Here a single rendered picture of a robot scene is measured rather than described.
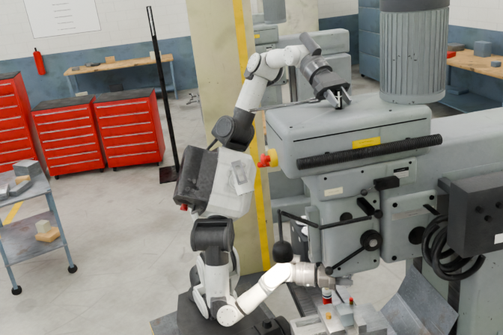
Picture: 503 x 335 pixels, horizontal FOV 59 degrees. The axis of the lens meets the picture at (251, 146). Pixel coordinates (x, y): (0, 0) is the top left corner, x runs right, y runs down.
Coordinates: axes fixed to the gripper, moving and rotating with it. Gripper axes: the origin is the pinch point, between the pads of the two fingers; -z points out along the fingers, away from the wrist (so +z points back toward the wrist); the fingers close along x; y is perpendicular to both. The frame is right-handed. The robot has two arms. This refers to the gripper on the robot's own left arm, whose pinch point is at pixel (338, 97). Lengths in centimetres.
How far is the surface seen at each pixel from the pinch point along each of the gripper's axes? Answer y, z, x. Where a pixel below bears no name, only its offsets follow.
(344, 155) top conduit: -3.4, -18.9, 8.7
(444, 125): -10.5, -14.3, -38.4
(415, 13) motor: 27.2, 0.8, -18.2
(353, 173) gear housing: -12.5, -20.6, 3.4
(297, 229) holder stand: -97, 6, -11
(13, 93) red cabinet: -311, 400, 132
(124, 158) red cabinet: -385, 318, 22
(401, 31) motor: 21.5, 0.6, -15.5
